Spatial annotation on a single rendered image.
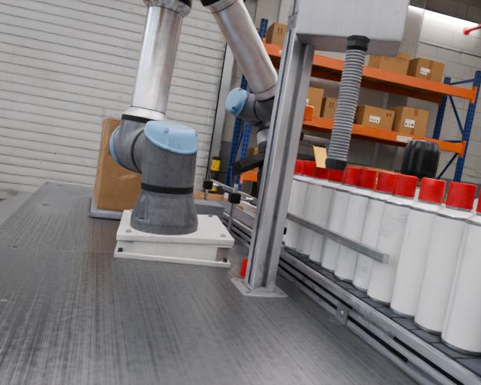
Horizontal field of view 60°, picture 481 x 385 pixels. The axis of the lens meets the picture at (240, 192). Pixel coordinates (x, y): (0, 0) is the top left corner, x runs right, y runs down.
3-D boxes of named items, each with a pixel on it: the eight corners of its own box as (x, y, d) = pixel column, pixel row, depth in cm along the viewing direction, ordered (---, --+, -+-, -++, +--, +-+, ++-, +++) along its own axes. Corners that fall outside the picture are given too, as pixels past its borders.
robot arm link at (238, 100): (253, 85, 113) (279, 101, 120) (227, 85, 121) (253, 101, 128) (244, 112, 112) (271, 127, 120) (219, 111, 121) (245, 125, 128)
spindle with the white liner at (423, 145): (427, 266, 102) (453, 143, 100) (398, 263, 99) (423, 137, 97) (403, 255, 111) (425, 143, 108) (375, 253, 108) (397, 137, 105)
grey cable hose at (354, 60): (350, 172, 67) (374, 38, 65) (330, 169, 66) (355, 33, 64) (338, 170, 70) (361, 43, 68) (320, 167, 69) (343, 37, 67)
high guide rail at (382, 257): (388, 263, 63) (390, 254, 63) (382, 263, 63) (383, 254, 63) (211, 182, 164) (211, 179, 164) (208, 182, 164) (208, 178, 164)
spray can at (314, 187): (323, 257, 93) (340, 166, 91) (308, 258, 89) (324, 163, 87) (305, 250, 97) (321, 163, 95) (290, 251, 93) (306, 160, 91)
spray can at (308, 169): (305, 253, 95) (321, 163, 93) (282, 248, 96) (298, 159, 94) (307, 248, 100) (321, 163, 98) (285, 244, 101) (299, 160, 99)
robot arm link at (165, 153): (157, 188, 85) (163, 121, 83) (127, 178, 95) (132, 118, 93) (204, 188, 93) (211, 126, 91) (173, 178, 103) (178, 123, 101)
